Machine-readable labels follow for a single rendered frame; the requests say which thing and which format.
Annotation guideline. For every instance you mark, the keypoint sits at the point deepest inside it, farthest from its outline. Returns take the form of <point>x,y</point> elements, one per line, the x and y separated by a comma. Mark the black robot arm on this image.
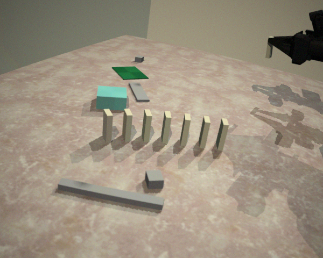
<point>317,22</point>

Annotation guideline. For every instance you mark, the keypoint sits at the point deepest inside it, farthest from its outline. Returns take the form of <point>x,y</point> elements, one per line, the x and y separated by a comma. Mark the beige domino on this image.
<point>204,131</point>
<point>146,125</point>
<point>107,125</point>
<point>127,123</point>
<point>222,134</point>
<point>185,129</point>
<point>166,127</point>
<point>269,51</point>

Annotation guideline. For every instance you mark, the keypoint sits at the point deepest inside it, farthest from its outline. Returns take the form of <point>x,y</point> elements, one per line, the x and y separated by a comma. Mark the light teal block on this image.
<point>113,98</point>

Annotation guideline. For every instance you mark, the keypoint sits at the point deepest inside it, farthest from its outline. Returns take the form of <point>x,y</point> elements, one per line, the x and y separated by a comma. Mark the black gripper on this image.
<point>300,47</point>

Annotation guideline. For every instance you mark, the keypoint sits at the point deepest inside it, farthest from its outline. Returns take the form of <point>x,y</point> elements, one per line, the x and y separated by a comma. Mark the green flat tile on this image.
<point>129,73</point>

